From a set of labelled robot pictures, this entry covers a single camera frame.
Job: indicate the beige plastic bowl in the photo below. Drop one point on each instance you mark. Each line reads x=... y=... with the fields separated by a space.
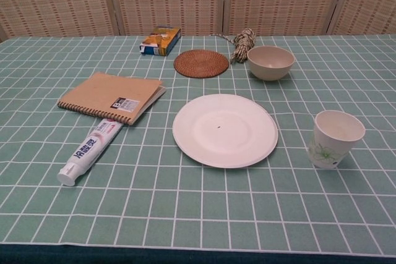
x=270 y=70

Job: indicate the paper cup green flower print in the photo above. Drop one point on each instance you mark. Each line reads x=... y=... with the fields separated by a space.
x=328 y=152

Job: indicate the white paper plate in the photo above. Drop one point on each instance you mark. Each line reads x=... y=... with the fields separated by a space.
x=216 y=143

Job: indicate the round brown rattan coaster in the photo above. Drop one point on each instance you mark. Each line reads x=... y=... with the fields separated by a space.
x=201 y=63

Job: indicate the orange blue snack box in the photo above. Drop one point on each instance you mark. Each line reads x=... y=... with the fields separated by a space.
x=161 y=41

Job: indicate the kraft spiral notebook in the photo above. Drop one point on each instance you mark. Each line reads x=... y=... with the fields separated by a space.
x=108 y=94

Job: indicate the green grid tablecloth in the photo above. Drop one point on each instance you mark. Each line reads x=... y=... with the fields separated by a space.
x=185 y=208

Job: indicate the white pink toothpaste tube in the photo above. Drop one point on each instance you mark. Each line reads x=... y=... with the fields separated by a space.
x=89 y=149

